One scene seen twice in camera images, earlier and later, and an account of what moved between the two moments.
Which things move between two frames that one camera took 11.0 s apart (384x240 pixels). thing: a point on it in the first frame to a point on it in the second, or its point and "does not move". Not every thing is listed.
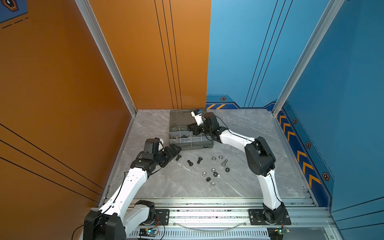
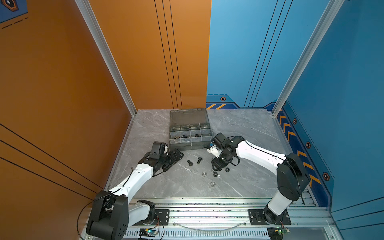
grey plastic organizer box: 180,119 does not move
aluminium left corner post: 86,9 does not move
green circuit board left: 151,232 does not move
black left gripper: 174,152 to 174,159
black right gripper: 195,130 to 217,166
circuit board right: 276,233 does not move
